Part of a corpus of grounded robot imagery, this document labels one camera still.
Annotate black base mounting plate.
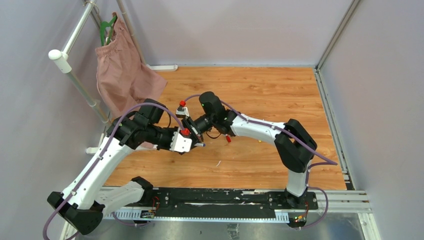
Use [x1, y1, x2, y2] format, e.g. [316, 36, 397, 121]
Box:
[132, 187, 319, 221]

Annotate green clothes hanger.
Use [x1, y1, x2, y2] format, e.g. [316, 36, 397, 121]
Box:
[99, 13, 118, 47]

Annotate grey aluminium frame rail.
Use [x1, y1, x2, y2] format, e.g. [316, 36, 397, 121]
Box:
[314, 0, 381, 240]

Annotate white clothes rack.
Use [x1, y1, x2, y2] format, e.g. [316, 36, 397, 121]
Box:
[48, 0, 178, 156]

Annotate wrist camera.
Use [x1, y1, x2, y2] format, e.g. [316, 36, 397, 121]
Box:
[169, 131, 193, 153]
[175, 100, 190, 119]

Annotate red cap marker pen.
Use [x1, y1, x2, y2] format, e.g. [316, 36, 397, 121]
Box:
[225, 134, 232, 143]

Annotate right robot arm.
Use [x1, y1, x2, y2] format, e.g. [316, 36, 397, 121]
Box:
[176, 91, 318, 209]

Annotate pink cloth shorts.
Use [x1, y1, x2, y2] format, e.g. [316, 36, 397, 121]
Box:
[95, 18, 168, 118]

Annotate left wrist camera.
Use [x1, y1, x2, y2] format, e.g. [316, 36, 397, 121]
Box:
[169, 131, 193, 153]

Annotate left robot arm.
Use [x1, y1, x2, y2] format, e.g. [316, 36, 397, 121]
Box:
[43, 98, 187, 239]

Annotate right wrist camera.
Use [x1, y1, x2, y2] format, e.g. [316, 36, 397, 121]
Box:
[175, 100, 190, 119]

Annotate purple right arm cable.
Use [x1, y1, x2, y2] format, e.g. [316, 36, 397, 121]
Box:
[184, 94, 339, 229]

